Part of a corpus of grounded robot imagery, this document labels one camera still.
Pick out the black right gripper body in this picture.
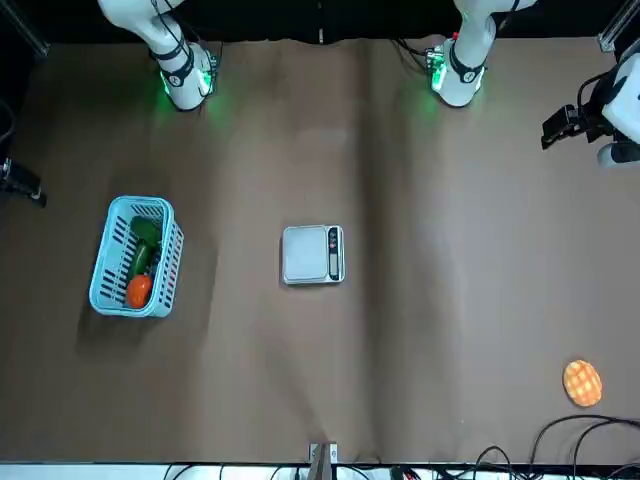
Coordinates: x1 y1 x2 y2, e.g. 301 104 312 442
0 158 24 194

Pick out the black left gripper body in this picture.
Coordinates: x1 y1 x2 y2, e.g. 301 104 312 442
574 97 614 146

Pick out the red orange tomato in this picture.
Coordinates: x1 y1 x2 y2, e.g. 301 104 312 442
125 274 154 309

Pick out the light blue plastic basket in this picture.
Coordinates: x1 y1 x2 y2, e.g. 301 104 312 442
88 195 185 319

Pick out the silver kitchen scale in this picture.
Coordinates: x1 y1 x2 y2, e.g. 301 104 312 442
280 224 346 286

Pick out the dark green vegetable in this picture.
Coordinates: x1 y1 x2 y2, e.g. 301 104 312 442
130 217 162 247

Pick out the light green cucumber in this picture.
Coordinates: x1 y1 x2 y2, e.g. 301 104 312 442
128 239 154 279

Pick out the round orange bread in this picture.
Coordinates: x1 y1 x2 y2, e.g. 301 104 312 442
562 358 604 408

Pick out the white desk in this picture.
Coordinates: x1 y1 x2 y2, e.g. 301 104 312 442
0 462 640 480

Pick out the black cable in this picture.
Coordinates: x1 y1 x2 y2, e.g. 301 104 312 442
572 422 640 480
529 414 640 480

